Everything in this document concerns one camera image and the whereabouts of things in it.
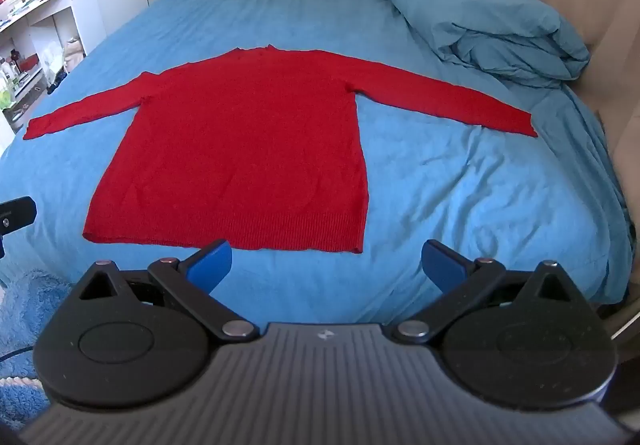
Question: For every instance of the white shelf unit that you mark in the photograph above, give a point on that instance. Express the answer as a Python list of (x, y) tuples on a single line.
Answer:
[(47, 30)]

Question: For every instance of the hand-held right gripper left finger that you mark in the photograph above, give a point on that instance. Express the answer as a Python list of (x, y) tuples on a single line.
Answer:
[(216, 262)]

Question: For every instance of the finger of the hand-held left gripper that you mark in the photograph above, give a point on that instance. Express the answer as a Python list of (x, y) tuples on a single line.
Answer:
[(17, 214)]

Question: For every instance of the red knit sweater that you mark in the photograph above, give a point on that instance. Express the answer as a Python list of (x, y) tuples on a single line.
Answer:
[(240, 145)]

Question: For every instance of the bed with blue sheet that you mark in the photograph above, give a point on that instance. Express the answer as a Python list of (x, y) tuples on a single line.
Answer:
[(440, 185)]

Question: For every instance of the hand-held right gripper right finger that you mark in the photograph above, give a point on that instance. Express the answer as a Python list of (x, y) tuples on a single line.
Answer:
[(440, 266)]

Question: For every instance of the folded blue duvet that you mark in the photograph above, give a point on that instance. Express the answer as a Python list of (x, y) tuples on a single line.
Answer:
[(480, 20)]

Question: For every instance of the blue fluffy rug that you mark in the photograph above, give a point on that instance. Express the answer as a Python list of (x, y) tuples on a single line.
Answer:
[(25, 305)]

